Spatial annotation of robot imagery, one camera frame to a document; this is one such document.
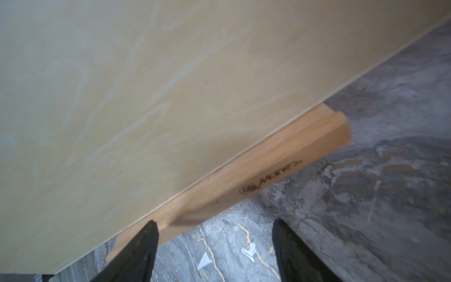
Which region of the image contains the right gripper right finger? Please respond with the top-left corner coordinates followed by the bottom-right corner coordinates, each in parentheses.
top-left (272, 219), bottom-right (341, 282)

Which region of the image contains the plywood board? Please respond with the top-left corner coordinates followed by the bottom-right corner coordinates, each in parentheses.
top-left (1, 1), bottom-right (451, 274)

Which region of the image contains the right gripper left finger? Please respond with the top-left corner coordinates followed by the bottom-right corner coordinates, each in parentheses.
top-left (93, 220), bottom-right (159, 282)

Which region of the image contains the wooden easel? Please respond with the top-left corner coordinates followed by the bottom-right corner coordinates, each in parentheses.
top-left (107, 103), bottom-right (351, 262)

